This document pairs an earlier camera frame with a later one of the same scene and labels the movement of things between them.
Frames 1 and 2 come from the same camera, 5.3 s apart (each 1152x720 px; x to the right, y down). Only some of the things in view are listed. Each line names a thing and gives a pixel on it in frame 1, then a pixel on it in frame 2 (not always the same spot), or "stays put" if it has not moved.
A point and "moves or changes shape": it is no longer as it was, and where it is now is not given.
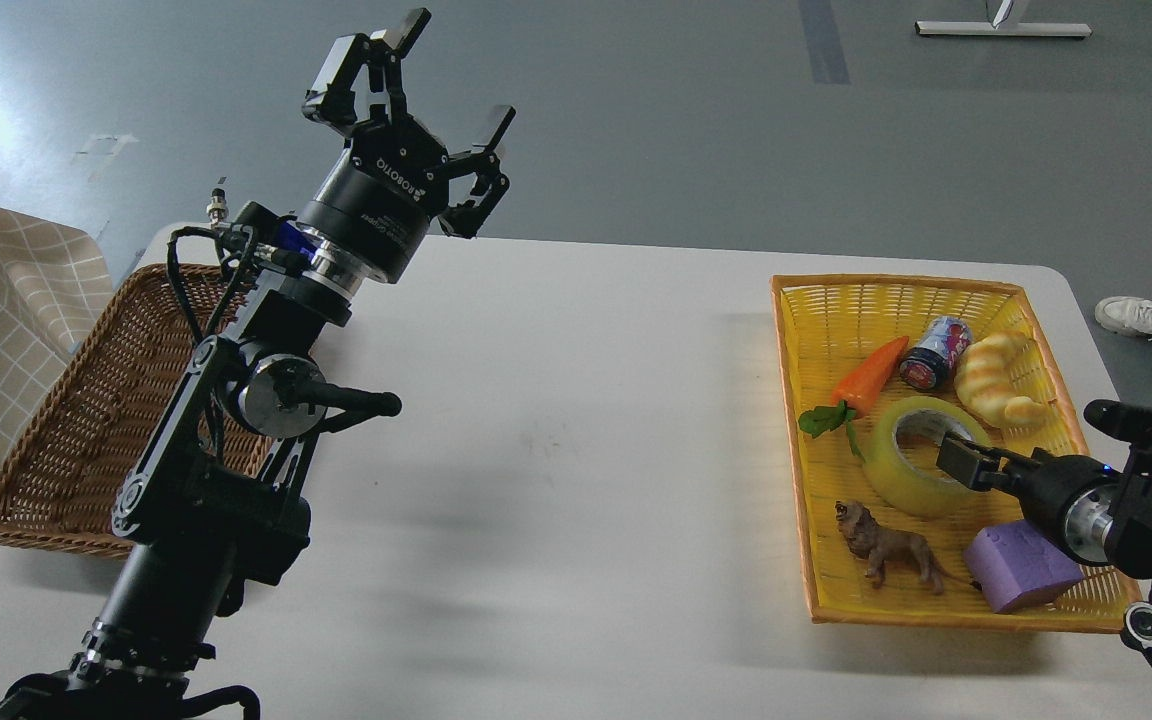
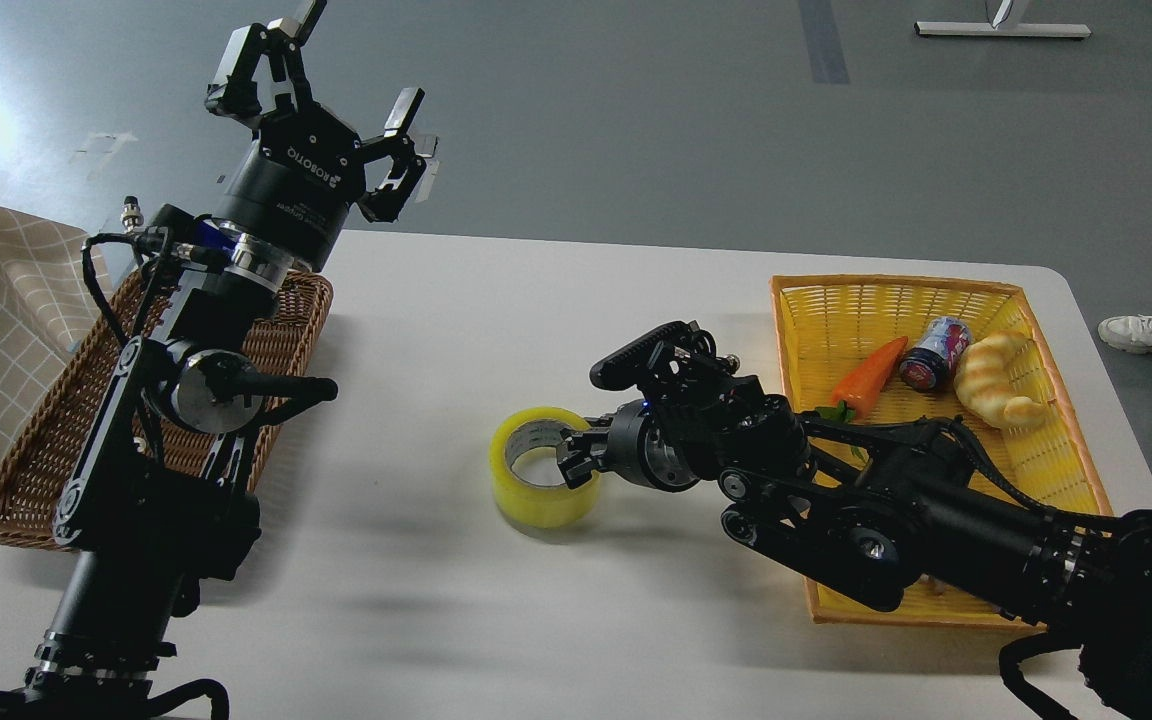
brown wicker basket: [92, 425] stays put
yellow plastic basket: [873, 369] stays put
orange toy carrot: [854, 387] stays put
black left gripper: [375, 203] -> [293, 189]
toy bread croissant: [983, 375] stays put
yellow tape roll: [902, 488] moves or changes shape
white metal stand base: [999, 28] stays put
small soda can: [937, 351] stays put
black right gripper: [1071, 494] -> [636, 444]
